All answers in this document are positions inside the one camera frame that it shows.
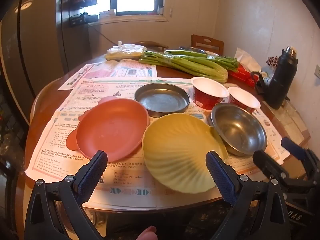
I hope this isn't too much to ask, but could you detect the red tissue box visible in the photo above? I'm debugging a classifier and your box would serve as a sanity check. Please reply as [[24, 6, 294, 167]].
[[227, 47, 262, 88]]

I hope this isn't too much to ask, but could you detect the black thermos bottle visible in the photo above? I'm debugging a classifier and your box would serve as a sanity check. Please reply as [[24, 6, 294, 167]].
[[266, 46, 299, 110]]

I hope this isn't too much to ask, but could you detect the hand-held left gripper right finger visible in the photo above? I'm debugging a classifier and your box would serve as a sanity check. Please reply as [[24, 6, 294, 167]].
[[204, 151, 292, 240]]

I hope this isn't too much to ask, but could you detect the black strap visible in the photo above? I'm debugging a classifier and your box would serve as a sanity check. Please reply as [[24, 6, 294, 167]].
[[251, 71, 270, 95]]

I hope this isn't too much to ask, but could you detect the large exercise newspaper sheet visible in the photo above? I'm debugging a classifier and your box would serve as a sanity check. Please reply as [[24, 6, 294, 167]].
[[25, 77, 290, 208]]

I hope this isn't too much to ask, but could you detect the large red paper bowl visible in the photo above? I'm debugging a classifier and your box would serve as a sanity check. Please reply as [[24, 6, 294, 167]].
[[191, 77, 229, 111]]

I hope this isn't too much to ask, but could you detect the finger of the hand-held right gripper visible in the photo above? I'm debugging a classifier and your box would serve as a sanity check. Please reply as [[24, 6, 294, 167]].
[[281, 137, 309, 162], [252, 150, 289, 180]]

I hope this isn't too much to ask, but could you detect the person's left hand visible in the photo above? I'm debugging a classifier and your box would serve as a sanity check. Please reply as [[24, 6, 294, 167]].
[[136, 225, 157, 240]]

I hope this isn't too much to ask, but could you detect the dotted dried flower bunch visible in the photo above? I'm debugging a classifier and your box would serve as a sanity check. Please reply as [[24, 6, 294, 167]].
[[266, 56, 279, 68]]

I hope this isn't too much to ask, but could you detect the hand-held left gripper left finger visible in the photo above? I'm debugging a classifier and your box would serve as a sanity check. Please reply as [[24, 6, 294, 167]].
[[24, 150, 108, 240]]

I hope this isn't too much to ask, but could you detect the yellow shell-shaped plate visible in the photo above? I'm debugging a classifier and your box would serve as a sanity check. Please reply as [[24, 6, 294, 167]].
[[142, 113, 229, 194]]

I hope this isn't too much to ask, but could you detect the stainless steel plate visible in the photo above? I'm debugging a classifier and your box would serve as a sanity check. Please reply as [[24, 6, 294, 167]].
[[134, 83, 190, 118]]

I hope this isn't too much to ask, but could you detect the grey refrigerator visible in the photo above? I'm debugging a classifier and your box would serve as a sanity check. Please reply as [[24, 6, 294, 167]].
[[0, 0, 72, 127]]

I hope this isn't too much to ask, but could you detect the green celery bunch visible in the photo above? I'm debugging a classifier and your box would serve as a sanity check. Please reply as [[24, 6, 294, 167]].
[[139, 51, 228, 83], [164, 49, 239, 72]]

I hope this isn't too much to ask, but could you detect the steel basin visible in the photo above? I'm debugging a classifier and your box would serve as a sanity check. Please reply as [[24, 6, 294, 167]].
[[179, 46, 207, 54]]

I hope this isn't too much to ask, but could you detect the pink headline newspaper sheet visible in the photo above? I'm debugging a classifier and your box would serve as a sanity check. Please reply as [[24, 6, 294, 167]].
[[57, 59, 158, 90]]

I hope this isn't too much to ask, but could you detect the small red paper bowl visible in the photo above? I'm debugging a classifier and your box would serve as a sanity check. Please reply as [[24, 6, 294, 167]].
[[228, 86, 261, 115]]

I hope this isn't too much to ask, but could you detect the wall cable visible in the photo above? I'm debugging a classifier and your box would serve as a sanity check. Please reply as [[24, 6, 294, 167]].
[[95, 29, 118, 46]]

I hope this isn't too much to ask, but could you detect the brown wooden chair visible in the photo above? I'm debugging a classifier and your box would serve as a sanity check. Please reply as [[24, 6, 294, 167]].
[[191, 34, 224, 55]]

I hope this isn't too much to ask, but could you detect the plastic bag of yellow food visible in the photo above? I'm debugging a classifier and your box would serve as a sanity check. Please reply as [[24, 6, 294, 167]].
[[105, 41, 148, 61]]

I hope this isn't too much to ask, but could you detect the curved-back wooden chair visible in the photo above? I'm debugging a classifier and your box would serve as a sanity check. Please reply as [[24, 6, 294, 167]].
[[132, 41, 169, 52]]

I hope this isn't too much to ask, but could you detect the beige chair backrest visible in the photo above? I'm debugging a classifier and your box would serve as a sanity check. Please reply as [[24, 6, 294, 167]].
[[29, 77, 62, 123]]

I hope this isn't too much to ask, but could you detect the stainless steel bowl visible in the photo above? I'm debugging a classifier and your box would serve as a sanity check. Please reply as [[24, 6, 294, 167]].
[[211, 103, 267, 157]]

